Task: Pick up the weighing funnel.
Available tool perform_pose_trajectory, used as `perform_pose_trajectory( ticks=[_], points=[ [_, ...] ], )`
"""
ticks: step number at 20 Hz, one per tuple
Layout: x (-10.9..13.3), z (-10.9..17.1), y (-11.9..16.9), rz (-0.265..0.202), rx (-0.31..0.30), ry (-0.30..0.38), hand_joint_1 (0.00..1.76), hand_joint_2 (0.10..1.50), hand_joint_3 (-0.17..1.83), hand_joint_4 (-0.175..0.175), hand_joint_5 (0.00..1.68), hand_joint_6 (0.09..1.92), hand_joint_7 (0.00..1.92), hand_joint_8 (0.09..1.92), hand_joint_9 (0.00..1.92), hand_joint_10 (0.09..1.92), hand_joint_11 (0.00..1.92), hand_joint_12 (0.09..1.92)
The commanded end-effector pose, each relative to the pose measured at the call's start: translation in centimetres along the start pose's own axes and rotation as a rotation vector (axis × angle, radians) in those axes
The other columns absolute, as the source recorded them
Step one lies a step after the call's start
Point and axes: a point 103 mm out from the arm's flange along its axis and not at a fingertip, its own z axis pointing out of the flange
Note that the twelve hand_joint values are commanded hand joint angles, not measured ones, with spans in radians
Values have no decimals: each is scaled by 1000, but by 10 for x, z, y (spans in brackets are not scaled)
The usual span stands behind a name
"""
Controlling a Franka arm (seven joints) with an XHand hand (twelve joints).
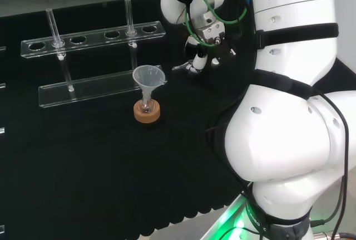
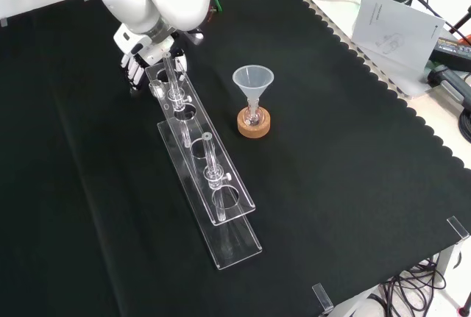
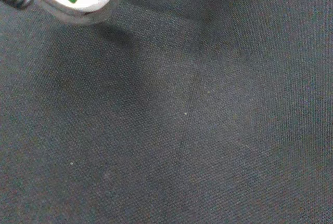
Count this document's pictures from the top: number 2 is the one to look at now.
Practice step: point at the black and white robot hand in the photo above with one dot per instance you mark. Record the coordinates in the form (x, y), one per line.
(138, 46)

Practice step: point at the translucent plastic funnel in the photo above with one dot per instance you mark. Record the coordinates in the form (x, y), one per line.
(253, 81)

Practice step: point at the clear acrylic funnel stand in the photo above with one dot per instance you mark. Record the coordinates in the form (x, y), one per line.
(235, 203)

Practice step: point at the clear round-bottom flask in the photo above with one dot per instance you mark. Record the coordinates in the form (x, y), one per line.
(254, 120)

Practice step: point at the pale board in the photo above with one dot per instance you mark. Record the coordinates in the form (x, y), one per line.
(331, 0)

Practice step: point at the black cloth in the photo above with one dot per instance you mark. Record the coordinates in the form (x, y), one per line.
(331, 184)

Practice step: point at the white paper booklet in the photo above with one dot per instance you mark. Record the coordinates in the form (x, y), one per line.
(397, 34)

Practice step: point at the green and black plug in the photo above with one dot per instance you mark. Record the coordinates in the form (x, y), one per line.
(447, 79)

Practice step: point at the clear acrylic cloth clamp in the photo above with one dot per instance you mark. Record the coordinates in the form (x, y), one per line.
(323, 298)
(458, 228)

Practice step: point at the black power adapter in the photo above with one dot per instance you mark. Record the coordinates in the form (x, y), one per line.
(454, 50)

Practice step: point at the black tripod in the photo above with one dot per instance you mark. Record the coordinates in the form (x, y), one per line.
(461, 21)

